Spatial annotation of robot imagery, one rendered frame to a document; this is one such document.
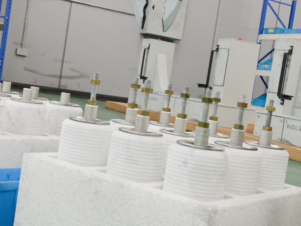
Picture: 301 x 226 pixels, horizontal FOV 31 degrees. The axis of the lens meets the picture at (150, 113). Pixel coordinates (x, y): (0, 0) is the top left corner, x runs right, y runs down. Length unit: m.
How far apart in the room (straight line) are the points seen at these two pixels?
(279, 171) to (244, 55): 3.50
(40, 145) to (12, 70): 6.16
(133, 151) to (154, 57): 4.79
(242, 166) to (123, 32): 7.04
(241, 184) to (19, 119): 0.55
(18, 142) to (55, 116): 0.17
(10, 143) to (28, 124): 0.09
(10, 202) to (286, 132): 2.82
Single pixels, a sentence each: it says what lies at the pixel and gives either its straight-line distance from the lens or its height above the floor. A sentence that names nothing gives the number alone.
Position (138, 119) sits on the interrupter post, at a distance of 0.89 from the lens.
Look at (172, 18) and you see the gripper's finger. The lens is 0.89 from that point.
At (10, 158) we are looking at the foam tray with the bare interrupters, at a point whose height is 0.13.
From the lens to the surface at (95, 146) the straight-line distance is 0.94.
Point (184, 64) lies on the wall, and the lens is 8.38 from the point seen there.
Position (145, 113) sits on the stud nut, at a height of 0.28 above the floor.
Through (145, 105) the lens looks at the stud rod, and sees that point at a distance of 0.90.
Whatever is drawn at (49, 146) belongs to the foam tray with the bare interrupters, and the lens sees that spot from 1.24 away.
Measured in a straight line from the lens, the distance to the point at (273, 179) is 1.01.
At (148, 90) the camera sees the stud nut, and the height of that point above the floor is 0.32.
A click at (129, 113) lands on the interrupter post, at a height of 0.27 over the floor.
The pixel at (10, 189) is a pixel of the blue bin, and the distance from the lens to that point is 1.02.
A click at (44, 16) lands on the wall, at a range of 7.48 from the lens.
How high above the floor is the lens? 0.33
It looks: 3 degrees down
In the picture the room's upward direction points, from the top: 9 degrees clockwise
